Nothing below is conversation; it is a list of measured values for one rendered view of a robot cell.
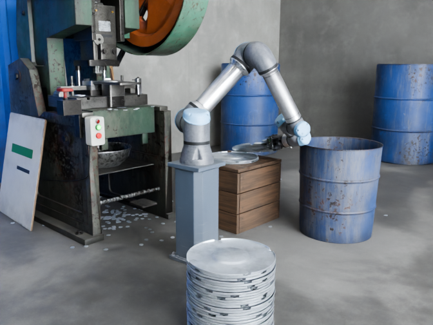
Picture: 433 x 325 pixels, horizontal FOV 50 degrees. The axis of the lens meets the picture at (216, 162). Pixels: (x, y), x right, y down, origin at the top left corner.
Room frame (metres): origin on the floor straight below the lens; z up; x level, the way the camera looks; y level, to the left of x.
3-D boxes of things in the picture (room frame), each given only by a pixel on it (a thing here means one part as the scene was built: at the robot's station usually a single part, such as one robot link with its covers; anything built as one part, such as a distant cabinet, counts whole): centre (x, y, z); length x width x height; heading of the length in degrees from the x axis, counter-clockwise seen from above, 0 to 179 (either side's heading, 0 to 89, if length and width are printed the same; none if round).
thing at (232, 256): (1.41, -0.05, 0.26); 0.29 x 0.29 x 0.01
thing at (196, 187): (2.00, 0.09, 0.23); 0.19 x 0.19 x 0.45; 51
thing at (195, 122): (2.00, 0.09, 0.62); 0.13 x 0.12 x 0.14; 17
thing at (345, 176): (2.35, -0.64, 0.24); 0.42 x 0.42 x 0.48
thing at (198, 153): (2.00, 0.09, 0.50); 0.15 x 0.15 x 0.10
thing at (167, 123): (2.87, 0.57, 0.45); 0.92 x 0.12 x 0.90; 47
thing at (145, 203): (2.48, 0.56, 0.14); 0.59 x 0.10 x 0.05; 47
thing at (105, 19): (2.55, 0.62, 1.04); 0.17 x 0.15 x 0.30; 47
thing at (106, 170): (2.58, 0.66, 0.31); 0.43 x 0.42 x 0.01; 137
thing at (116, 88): (2.46, 0.53, 0.72); 0.25 x 0.14 x 0.14; 47
